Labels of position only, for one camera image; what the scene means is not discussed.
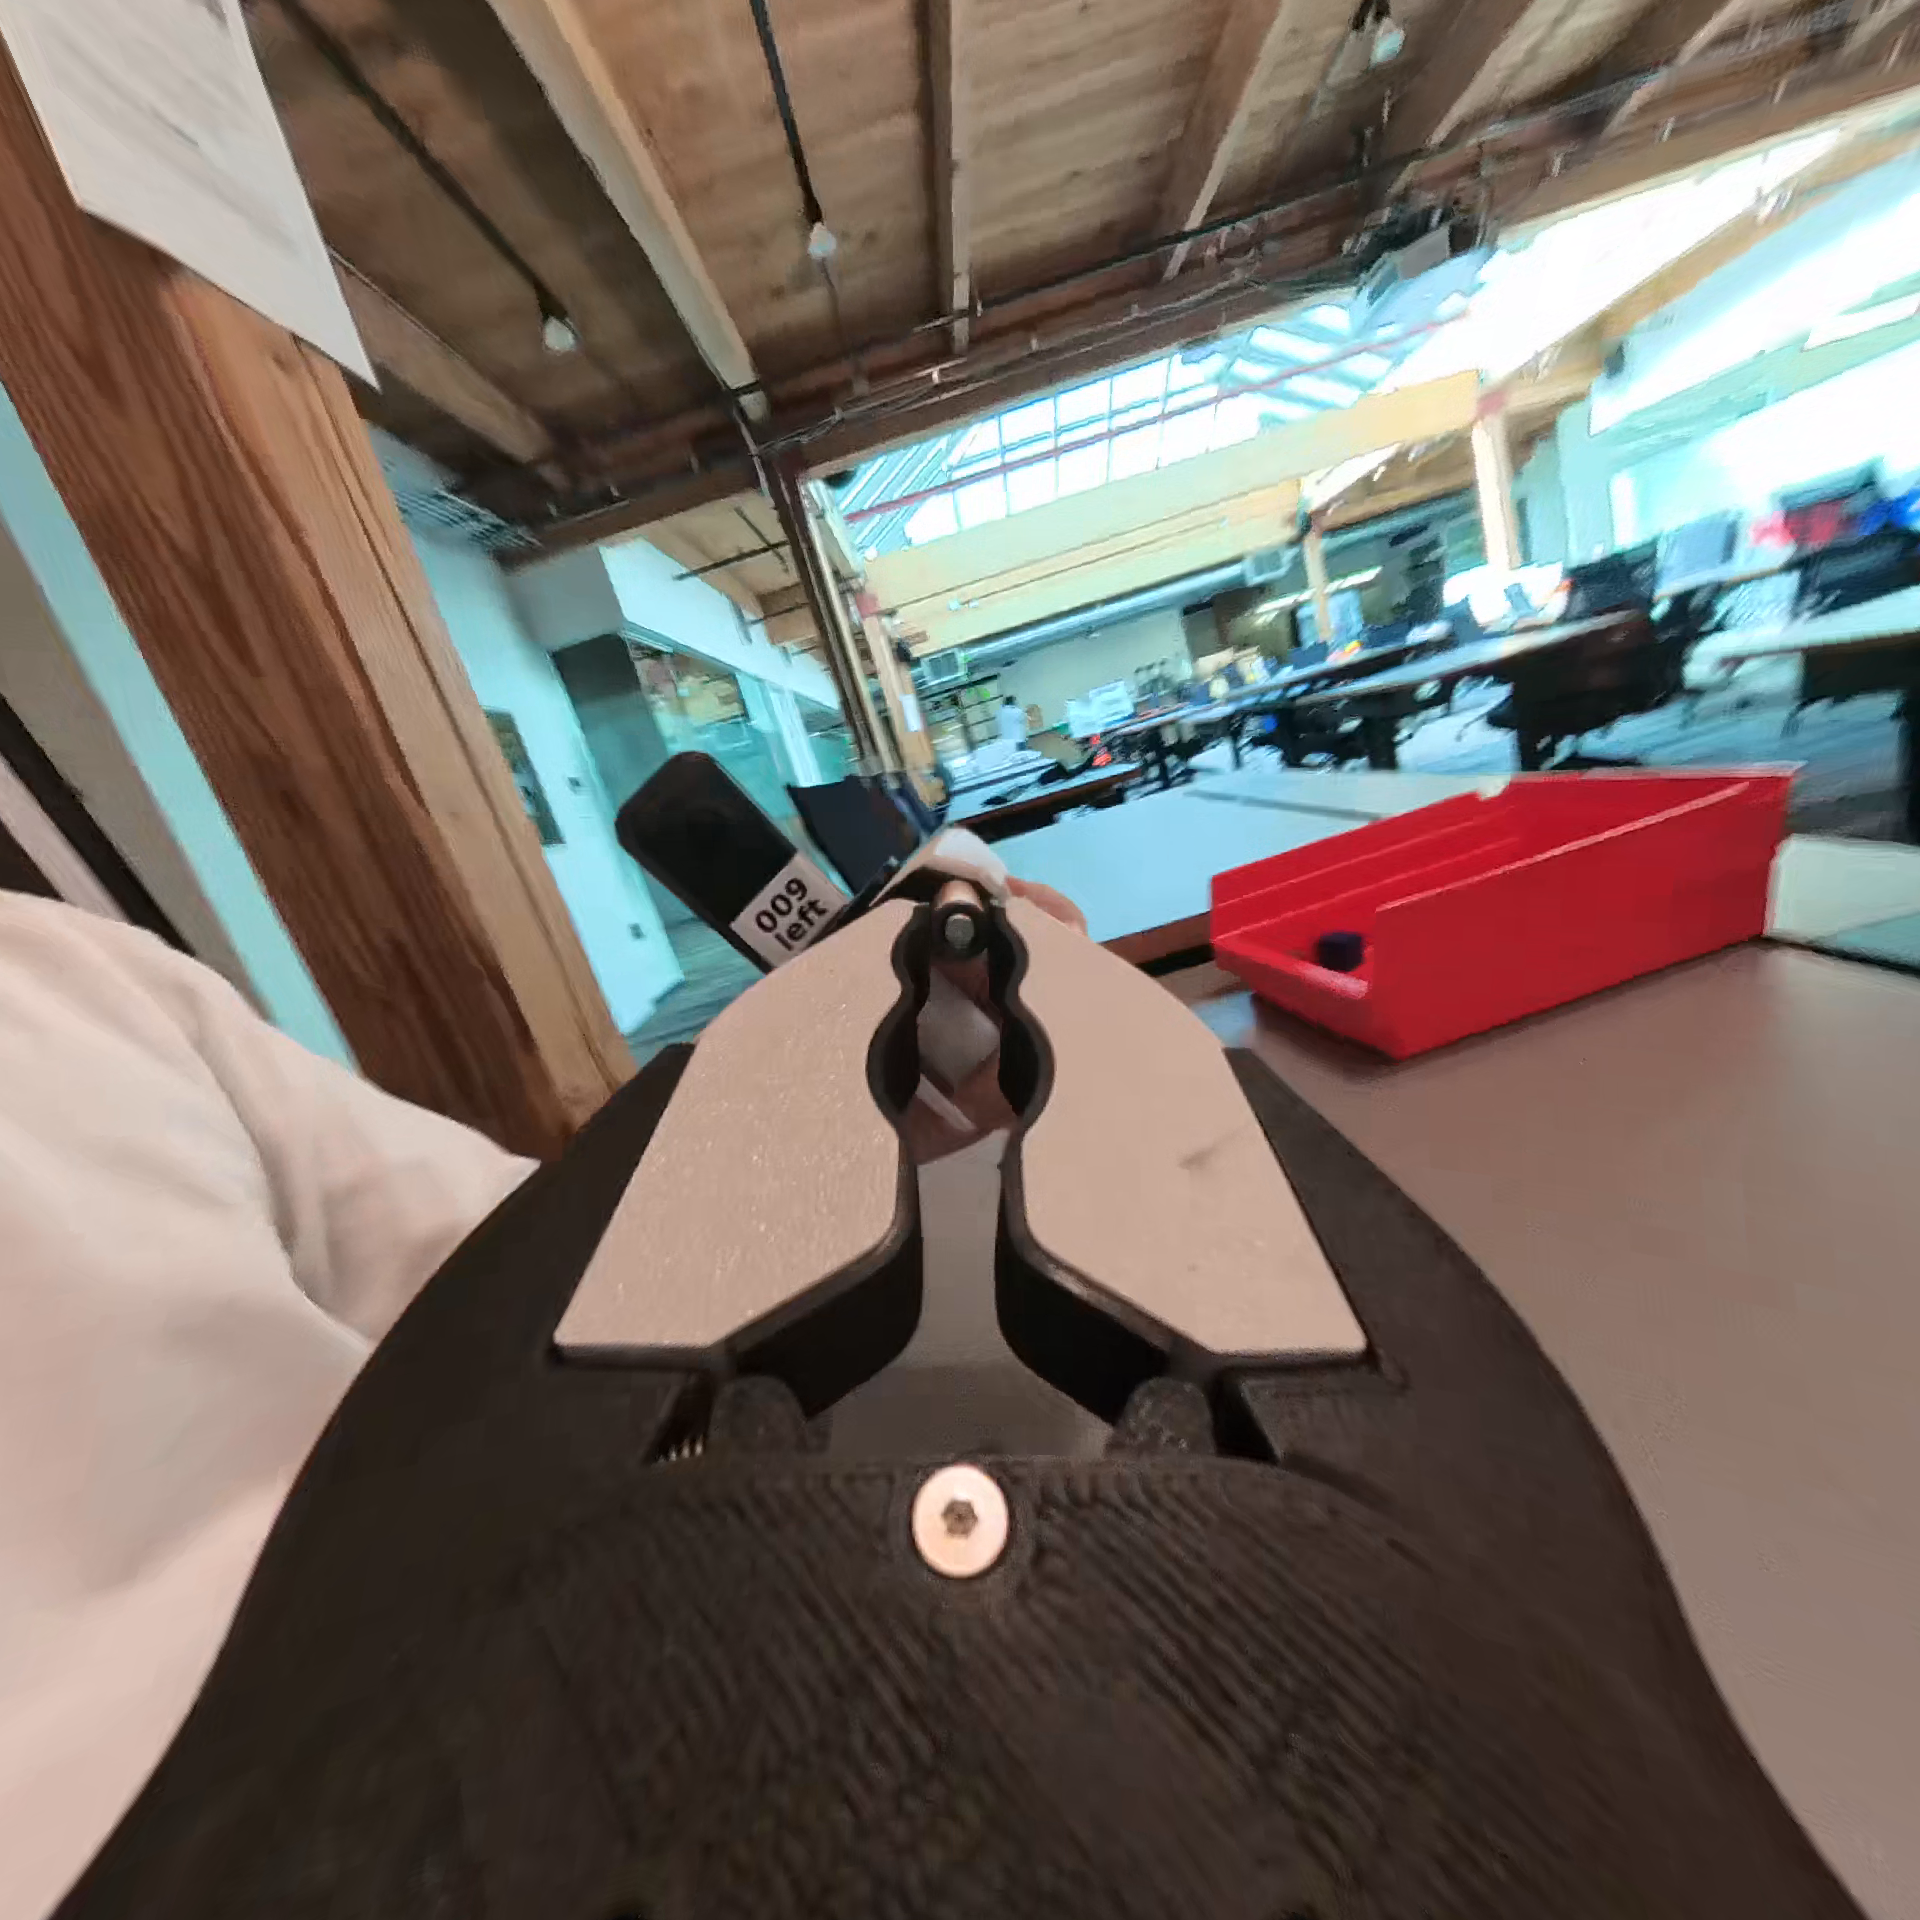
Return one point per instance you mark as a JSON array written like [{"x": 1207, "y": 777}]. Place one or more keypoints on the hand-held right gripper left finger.
[{"x": 751, "y": 1184}]

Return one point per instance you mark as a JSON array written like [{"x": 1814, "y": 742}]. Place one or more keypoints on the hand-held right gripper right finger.
[{"x": 1184, "y": 1184}]

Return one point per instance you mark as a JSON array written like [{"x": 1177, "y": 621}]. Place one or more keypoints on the orange and black battery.
[{"x": 960, "y": 933}]

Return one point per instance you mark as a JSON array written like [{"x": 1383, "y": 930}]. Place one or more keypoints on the red plastic bin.
[{"x": 1575, "y": 930}]

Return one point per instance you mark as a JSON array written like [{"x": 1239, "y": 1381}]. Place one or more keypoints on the person's left hand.
[{"x": 1049, "y": 905}]

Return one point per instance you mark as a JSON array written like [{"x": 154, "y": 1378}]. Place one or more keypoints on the black office chair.
[{"x": 848, "y": 833}]

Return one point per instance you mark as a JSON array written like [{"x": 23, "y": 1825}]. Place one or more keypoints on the white wood-edged table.
[{"x": 1172, "y": 870}]

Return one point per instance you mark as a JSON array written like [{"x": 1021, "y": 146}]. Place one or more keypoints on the wooden pillar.
[{"x": 300, "y": 674}]

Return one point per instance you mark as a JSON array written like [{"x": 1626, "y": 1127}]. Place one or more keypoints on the long office desk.
[{"x": 1471, "y": 651}]

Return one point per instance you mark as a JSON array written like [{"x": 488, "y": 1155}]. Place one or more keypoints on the person's white shirt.
[{"x": 149, "y": 1275}]

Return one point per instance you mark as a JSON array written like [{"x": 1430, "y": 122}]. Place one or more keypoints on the white paper sheet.
[{"x": 166, "y": 150}]

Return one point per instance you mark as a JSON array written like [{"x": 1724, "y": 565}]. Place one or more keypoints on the grey ceiling heater unit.
[{"x": 1418, "y": 248}]

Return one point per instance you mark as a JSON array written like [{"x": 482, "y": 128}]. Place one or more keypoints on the small framed wall picture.
[{"x": 522, "y": 777}]

